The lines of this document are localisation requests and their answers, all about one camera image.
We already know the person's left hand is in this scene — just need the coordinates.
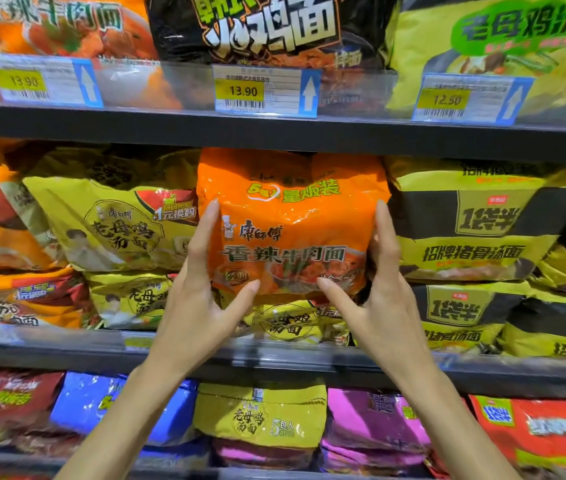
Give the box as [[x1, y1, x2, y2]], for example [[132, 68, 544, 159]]
[[140, 199, 261, 384]]

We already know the person's right hand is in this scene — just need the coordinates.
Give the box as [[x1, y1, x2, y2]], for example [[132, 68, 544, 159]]
[[317, 200, 439, 384]]

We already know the orange beef noodle multipack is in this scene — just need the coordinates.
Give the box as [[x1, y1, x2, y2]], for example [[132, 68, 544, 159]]
[[196, 147, 392, 301]]

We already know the person's left forearm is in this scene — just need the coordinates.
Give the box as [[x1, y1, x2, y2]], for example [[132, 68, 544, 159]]
[[55, 362, 190, 480]]

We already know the person's right forearm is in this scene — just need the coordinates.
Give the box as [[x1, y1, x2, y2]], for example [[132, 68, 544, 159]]
[[402, 364, 521, 480]]

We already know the yellow chicken noodle pack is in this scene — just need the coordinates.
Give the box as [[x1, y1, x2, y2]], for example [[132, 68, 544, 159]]
[[22, 147, 202, 273], [192, 382, 328, 451], [85, 270, 180, 331], [217, 290, 359, 346]]

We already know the pink noodle pack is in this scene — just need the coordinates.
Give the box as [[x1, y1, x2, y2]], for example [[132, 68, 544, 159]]
[[322, 388, 432, 453], [319, 439, 429, 476], [212, 437, 317, 471]]

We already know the blue noodle pack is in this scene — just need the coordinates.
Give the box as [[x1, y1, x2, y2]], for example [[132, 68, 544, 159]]
[[50, 372, 200, 448], [134, 437, 212, 471]]

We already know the dark metal shelf board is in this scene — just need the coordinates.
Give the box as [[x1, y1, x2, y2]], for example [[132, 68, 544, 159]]
[[0, 451, 416, 480], [0, 100, 566, 166], [0, 324, 566, 401]]

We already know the white and blue price tag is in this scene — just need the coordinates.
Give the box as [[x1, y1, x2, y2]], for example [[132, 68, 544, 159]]
[[0, 53, 105, 109], [211, 64, 323, 119], [411, 73, 535, 127]]

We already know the bright red noodle pack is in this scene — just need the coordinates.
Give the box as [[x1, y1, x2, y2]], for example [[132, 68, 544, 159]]
[[467, 394, 566, 479]]

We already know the dark red noodle pack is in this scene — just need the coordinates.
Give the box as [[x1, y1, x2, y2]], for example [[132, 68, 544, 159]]
[[0, 367, 67, 431]]

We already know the yellow noodle pack green label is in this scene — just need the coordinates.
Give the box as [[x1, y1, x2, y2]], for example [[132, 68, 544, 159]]
[[385, 0, 566, 128]]

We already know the orange noodle pack with bowl picture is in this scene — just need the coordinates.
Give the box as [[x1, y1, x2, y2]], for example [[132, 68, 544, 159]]
[[0, 0, 185, 111]]

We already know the clear plastic shelf rail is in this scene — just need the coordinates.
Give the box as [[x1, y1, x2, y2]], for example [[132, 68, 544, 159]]
[[0, 49, 566, 131]]

